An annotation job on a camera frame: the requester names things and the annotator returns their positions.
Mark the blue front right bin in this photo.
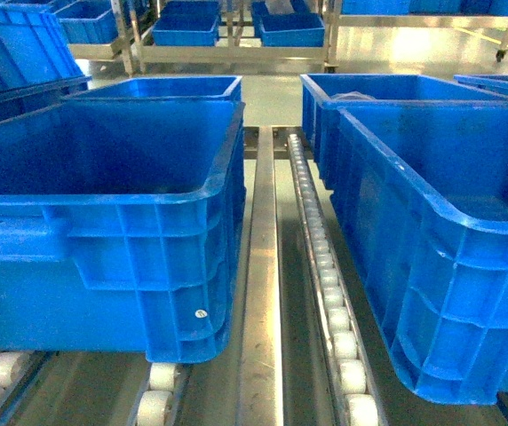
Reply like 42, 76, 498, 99
331, 106, 508, 405

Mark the blue front left bin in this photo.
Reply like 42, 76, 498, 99
0, 99, 246, 364

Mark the blue rear left bin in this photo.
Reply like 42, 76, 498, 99
66, 75, 242, 101

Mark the white roller track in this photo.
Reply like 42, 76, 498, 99
287, 132, 387, 425

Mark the blue bin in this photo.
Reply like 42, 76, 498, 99
331, 106, 508, 405
0, 99, 246, 364
66, 75, 242, 101
300, 74, 508, 189

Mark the blue rear right bin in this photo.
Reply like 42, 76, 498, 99
300, 74, 508, 189

